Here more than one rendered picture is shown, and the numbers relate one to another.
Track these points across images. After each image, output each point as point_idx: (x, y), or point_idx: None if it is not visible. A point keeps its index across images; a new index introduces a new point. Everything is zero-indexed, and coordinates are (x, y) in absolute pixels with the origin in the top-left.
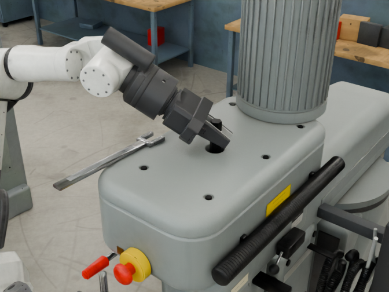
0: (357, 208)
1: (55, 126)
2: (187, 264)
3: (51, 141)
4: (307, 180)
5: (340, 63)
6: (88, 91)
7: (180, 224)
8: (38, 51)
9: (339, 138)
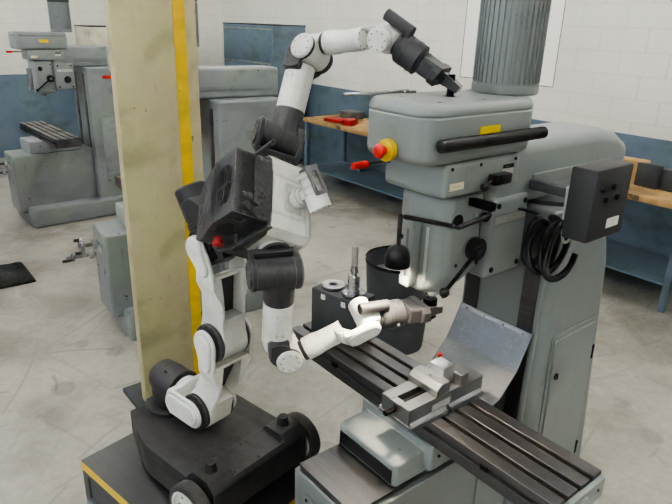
0: None
1: (312, 246)
2: (421, 138)
3: (307, 256)
4: None
5: None
6: (371, 48)
7: (419, 107)
8: (341, 30)
9: (553, 135)
